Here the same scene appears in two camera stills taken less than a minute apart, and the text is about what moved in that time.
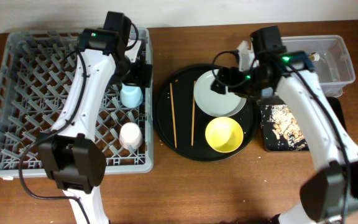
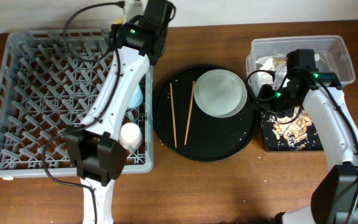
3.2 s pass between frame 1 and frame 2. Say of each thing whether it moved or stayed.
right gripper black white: moved
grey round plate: stayed
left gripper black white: moved
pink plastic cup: stayed
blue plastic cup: stayed
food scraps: stayed
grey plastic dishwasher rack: stayed
